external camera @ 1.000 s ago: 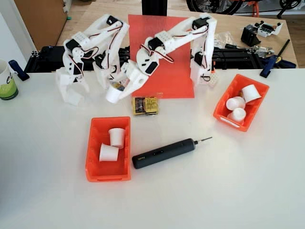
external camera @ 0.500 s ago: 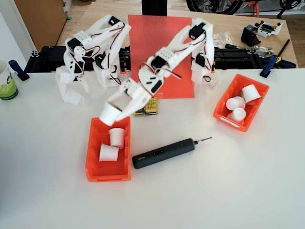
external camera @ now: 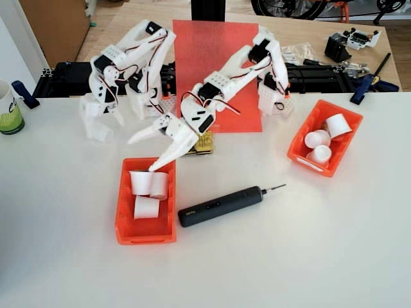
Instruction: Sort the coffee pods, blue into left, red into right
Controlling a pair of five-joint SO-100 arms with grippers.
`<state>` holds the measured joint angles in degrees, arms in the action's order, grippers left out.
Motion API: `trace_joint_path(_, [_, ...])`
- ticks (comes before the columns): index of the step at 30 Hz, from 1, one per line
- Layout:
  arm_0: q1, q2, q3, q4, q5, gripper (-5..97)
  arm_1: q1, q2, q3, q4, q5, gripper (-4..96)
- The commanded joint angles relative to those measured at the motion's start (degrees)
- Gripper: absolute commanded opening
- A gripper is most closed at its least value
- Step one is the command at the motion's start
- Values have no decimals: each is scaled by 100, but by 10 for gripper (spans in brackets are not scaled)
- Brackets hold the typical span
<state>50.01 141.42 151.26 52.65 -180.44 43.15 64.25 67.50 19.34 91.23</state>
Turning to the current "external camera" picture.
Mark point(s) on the white fixed gripper finger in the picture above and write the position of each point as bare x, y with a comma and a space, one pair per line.
173, 152
92, 132

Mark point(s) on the white moving gripper finger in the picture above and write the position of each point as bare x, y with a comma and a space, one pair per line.
144, 134
117, 116

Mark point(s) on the white coffee pod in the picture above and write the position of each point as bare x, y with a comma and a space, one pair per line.
321, 154
338, 125
159, 186
146, 208
103, 133
316, 138

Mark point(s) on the yellow and black packet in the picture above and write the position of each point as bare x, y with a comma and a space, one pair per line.
205, 146

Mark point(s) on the blue lid coffee pod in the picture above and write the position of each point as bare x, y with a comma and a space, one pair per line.
139, 183

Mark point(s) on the orange plastic bin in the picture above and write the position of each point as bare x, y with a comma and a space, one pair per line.
147, 231

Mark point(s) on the orange bin with white label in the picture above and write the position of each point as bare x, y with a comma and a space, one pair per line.
340, 157

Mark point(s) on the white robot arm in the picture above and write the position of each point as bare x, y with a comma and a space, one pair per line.
234, 73
135, 41

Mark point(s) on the dark grey electric screwdriver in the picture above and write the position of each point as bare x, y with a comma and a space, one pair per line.
212, 207

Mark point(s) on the red foam sheet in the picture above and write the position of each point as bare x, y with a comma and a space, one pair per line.
199, 48

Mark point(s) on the white and green mug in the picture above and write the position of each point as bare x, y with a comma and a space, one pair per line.
9, 106

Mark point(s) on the small green object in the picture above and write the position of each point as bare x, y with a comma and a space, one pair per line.
93, 25

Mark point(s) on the black bicycle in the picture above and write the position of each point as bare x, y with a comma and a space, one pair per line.
289, 8

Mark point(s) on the black printed part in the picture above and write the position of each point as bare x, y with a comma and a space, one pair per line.
335, 49

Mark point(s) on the silver metal clamp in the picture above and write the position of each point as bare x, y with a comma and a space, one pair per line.
353, 69

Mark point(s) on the blue clamp with black bar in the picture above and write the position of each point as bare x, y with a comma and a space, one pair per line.
361, 90

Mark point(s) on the white device with circuit board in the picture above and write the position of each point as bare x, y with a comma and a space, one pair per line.
359, 40

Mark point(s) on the orange stand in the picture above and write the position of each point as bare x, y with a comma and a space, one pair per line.
345, 9

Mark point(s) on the black upright post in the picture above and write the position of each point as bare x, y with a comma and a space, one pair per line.
208, 8

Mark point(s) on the black aluminium rail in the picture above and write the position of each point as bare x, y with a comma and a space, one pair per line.
334, 81

